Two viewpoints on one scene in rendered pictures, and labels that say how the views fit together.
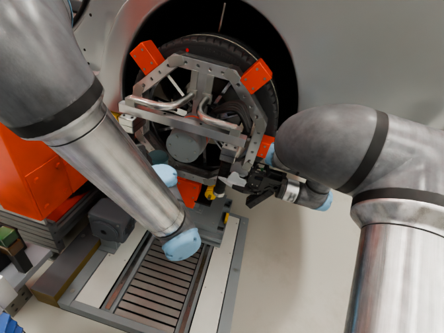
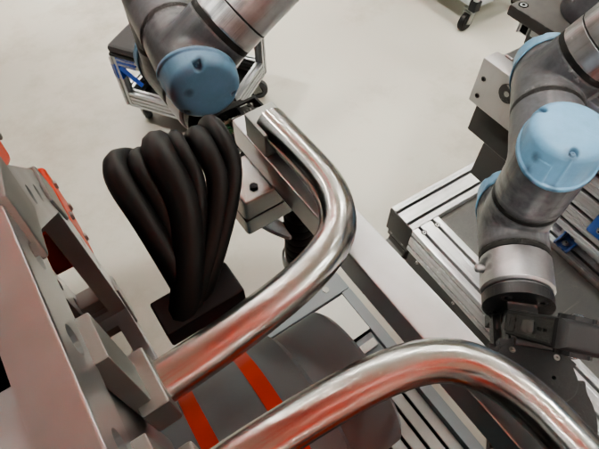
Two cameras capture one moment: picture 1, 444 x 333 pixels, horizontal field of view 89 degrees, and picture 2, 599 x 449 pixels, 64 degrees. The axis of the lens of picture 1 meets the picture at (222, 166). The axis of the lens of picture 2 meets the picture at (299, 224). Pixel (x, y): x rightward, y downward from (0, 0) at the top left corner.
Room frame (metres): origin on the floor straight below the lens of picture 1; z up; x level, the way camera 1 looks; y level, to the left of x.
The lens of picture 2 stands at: (0.79, 0.22, 1.27)
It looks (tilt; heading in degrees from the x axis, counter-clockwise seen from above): 56 degrees down; 231
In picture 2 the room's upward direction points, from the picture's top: straight up
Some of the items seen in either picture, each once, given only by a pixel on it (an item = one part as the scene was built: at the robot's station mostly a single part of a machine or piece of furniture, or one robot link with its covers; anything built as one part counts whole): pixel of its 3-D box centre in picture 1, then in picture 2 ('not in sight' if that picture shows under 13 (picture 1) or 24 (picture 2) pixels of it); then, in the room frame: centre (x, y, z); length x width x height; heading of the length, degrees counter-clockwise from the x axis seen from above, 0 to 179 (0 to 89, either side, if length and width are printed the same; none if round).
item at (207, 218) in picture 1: (194, 190); not in sight; (1.01, 0.13, 0.32); 0.40 x 0.30 x 0.28; 86
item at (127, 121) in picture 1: (133, 119); not in sight; (0.65, 0.33, 0.93); 0.09 x 0.05 x 0.05; 176
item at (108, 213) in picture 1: (128, 209); not in sight; (0.80, 0.45, 0.26); 0.42 x 0.18 x 0.35; 176
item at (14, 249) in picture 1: (11, 246); not in sight; (0.32, 0.56, 0.59); 0.04 x 0.04 x 0.04; 86
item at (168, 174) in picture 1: (162, 193); (547, 153); (0.38, 0.12, 0.91); 0.11 x 0.08 x 0.11; 35
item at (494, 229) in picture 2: not in sight; (512, 220); (0.39, 0.13, 0.81); 0.11 x 0.08 x 0.09; 40
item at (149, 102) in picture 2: not in sight; (193, 72); (0.19, -1.11, 0.17); 0.43 x 0.36 x 0.34; 120
